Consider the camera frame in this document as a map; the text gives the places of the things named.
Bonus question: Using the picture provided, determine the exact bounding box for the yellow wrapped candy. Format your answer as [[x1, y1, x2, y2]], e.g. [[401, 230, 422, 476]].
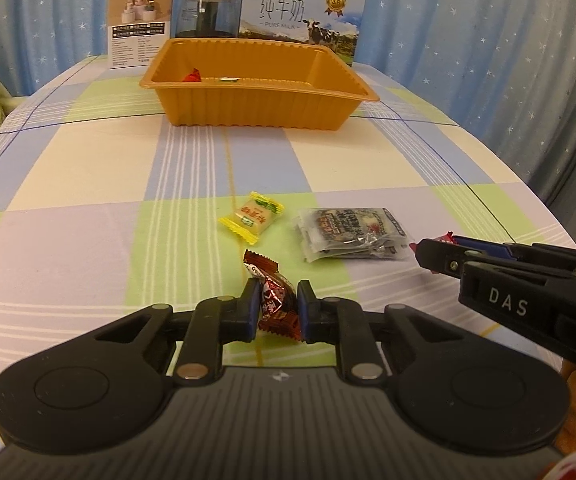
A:
[[218, 192, 285, 245]]

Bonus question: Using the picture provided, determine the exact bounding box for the blue star curtain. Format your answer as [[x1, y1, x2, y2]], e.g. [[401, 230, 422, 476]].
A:
[[0, 0, 576, 208]]

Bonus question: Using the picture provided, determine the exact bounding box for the red candy white text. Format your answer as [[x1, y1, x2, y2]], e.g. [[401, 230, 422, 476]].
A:
[[243, 250, 302, 341]]

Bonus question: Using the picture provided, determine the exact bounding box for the grey clear snack packet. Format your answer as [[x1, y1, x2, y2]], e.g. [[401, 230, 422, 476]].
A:
[[294, 208, 411, 262]]

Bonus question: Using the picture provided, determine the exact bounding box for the white product box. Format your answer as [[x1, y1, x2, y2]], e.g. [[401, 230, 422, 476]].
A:
[[106, 0, 173, 70]]

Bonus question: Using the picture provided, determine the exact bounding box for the orange plastic tray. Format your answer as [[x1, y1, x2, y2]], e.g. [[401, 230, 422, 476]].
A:
[[139, 38, 380, 130]]

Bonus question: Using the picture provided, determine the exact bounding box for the red triangular snack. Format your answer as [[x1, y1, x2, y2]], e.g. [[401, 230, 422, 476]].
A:
[[183, 68, 202, 82]]

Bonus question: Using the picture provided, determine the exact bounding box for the small red candy top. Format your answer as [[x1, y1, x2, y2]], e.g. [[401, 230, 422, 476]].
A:
[[409, 231, 455, 274]]

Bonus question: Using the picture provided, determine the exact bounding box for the milk carton box with cow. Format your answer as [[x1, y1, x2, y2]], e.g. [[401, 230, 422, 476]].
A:
[[237, 0, 366, 65]]

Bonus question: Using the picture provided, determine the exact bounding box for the glass jar with black lid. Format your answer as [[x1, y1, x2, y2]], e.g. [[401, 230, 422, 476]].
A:
[[175, 0, 236, 38]]

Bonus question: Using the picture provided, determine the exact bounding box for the plaid tablecloth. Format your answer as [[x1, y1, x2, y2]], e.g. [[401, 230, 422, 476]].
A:
[[0, 53, 576, 456]]

